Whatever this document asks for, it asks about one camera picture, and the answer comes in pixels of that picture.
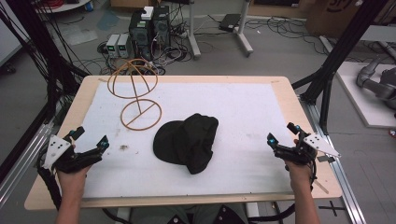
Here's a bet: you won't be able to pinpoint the black computer tower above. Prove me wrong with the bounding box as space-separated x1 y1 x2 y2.
151 5 172 49
128 10 153 62

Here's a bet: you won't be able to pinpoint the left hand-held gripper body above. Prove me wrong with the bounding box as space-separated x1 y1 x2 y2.
42 133 104 174

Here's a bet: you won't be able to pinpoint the white foam mat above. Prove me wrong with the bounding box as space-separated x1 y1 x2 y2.
81 81 296 199

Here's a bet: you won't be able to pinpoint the small white box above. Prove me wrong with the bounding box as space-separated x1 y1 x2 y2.
140 6 155 21

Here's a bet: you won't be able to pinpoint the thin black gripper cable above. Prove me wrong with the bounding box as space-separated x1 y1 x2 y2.
307 155 318 191

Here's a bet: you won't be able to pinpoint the white table leg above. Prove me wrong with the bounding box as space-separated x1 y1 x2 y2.
186 0 202 61
234 0 255 58

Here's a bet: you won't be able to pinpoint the tangle of black floor cables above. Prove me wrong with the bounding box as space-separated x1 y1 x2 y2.
245 15 330 56

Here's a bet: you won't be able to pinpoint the grey power supply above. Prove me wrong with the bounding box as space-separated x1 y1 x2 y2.
106 34 121 59
117 33 134 59

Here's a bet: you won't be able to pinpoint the black metal frame stand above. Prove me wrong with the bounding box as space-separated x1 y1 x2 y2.
0 0 91 185
291 0 392 135

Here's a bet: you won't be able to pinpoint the aluminium rail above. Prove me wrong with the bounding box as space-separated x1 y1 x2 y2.
298 94 368 224
0 122 56 209

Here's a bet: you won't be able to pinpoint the clear plastic sheet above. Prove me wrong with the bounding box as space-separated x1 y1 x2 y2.
59 22 99 47

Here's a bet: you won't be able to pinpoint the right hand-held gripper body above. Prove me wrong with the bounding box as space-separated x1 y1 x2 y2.
274 130 342 166

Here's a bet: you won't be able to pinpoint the white floor board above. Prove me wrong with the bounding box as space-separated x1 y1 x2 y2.
335 61 396 129

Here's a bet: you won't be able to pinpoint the flat black device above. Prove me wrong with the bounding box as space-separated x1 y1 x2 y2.
219 13 243 33

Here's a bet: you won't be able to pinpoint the black cap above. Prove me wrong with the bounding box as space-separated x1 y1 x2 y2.
152 112 219 175

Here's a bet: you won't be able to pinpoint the round white table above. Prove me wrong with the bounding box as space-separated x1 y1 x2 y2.
34 0 92 14

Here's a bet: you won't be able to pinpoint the large cardboard box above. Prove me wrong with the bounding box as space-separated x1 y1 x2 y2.
303 0 396 39

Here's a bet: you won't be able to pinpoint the tangle of computer cables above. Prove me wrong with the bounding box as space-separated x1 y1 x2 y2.
96 18 195 77

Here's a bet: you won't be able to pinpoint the person's legs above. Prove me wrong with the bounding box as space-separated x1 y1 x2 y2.
130 203 250 224

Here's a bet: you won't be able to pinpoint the black sleeved gripper cable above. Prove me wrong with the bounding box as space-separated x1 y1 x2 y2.
36 155 64 211

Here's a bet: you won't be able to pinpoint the wooden wire hat stand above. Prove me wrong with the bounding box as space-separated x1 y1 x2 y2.
106 58 163 132

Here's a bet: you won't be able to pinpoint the blue sheet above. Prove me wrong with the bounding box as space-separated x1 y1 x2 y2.
96 10 121 32

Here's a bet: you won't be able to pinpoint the person's left hand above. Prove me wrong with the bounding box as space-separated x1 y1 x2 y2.
55 164 93 200

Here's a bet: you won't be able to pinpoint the person's right hand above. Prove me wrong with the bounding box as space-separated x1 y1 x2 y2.
284 157 316 196

